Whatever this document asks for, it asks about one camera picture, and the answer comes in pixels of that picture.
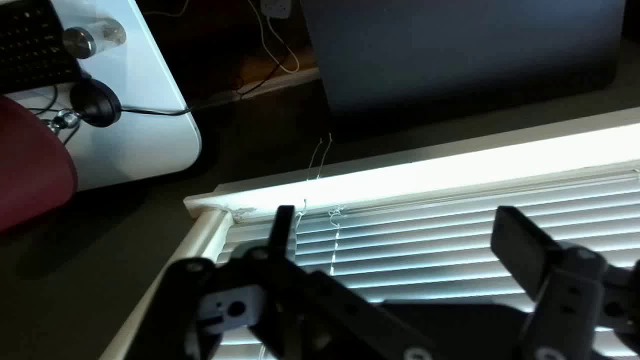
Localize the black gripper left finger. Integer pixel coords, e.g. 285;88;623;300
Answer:
127;204;442;360

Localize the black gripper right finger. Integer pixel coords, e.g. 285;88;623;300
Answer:
490;204;640;360

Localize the white window blind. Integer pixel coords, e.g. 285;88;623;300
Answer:
99;122;640;360

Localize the black round device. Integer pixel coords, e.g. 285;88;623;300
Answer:
68;74;125;130

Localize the dark red chair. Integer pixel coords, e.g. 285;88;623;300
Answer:
0;94;81;235

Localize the dark grey flat panel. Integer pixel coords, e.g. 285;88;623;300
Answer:
299;0;628;117

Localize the black keyboard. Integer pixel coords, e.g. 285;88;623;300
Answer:
0;0;81;94

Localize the white blind cord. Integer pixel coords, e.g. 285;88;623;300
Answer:
307;128;337;184

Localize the thin black cable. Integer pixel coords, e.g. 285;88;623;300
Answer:
121;63;322;121

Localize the white charger cable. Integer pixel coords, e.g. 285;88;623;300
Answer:
244;0;305;77

